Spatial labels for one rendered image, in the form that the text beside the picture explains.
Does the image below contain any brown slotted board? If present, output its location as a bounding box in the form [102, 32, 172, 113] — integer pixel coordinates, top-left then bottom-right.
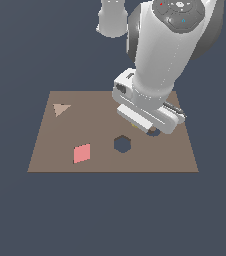
[27, 90, 200, 174]

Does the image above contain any beige triangle block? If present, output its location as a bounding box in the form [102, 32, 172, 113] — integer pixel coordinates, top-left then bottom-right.
[52, 103, 72, 118]

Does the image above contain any pink diamond block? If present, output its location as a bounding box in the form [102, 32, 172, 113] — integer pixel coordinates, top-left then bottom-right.
[73, 143, 91, 165]

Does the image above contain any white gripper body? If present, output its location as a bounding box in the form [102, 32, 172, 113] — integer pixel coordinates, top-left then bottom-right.
[111, 67, 188, 135]

